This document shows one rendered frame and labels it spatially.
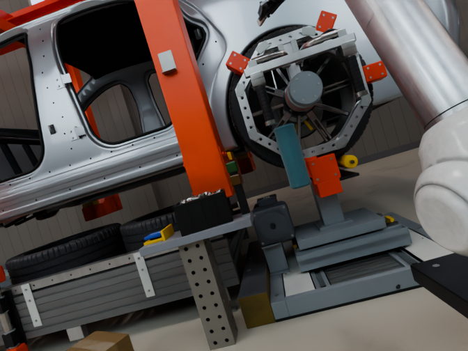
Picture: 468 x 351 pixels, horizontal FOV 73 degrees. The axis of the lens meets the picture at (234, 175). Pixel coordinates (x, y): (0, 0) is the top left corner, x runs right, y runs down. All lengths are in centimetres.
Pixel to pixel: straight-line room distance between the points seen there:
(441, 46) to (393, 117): 579
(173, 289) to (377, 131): 522
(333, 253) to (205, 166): 69
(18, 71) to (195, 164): 622
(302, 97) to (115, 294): 123
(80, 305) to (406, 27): 168
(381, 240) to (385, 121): 488
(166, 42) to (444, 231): 124
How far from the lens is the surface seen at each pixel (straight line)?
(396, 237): 158
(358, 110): 148
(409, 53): 61
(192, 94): 139
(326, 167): 143
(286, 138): 129
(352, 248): 154
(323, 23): 154
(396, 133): 639
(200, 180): 137
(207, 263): 123
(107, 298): 174
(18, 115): 725
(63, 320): 189
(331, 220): 163
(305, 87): 131
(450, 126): 55
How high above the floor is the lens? 64
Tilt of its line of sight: 2 degrees down
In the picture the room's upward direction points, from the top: 17 degrees counter-clockwise
